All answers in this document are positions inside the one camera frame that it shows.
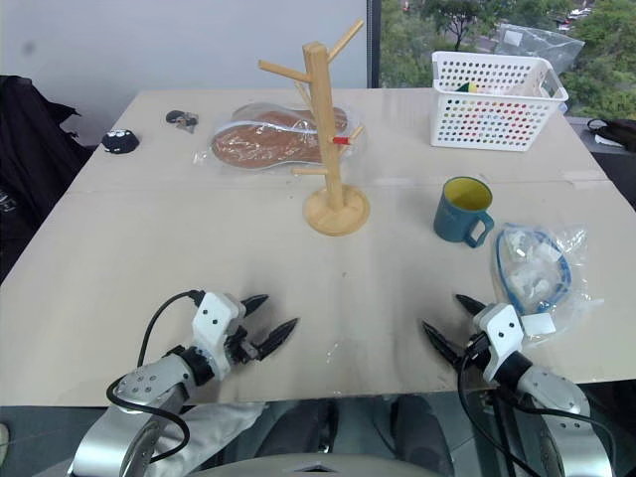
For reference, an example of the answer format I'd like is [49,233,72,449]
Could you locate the black pouch white paw print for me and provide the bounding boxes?
[101,128,140,154]

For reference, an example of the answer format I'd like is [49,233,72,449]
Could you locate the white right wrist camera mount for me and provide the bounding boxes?
[471,302,526,387]

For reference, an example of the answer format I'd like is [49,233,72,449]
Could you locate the white perforated plastic basket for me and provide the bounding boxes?
[429,50,569,153]

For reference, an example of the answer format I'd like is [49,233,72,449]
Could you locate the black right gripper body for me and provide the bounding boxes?
[464,332,493,369]

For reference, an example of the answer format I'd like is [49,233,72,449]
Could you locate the white cloth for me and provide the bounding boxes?
[148,400,267,477]

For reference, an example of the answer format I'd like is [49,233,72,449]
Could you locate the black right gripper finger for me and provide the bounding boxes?
[455,293,487,315]
[421,320,468,372]

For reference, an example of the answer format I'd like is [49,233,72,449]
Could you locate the teal mug yellow inside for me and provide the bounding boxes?
[432,176,496,248]

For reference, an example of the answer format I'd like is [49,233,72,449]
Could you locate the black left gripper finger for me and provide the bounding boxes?
[240,294,270,319]
[255,317,300,362]

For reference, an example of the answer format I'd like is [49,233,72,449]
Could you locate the black jacket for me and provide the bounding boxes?
[0,74,95,284]

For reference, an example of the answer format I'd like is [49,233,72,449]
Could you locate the clear zip bag blue seal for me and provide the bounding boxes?
[489,223,605,349]

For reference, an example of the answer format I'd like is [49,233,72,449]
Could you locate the clear plastic bag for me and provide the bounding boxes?
[496,22,586,79]

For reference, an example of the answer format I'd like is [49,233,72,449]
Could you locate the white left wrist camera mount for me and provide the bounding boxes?
[192,291,247,382]

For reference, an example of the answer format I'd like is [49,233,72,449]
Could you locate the brown insoles in clear bag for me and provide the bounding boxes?
[193,101,369,175]

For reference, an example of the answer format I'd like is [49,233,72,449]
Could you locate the wooden mug tree stand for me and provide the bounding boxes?
[256,18,372,238]

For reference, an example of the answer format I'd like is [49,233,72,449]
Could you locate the bunch of keys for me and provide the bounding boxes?
[165,109,200,133]

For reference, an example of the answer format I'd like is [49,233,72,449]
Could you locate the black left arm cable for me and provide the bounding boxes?
[105,289,206,466]

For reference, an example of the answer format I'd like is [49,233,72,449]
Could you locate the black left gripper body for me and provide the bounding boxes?
[225,321,265,368]

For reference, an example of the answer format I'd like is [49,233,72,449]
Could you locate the dark window frame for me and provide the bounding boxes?
[366,0,383,89]

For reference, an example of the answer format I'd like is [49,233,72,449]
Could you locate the silver robot torso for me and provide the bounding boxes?
[191,452,451,477]

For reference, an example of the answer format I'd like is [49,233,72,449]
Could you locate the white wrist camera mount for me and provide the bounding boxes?
[471,302,526,387]
[192,291,247,382]

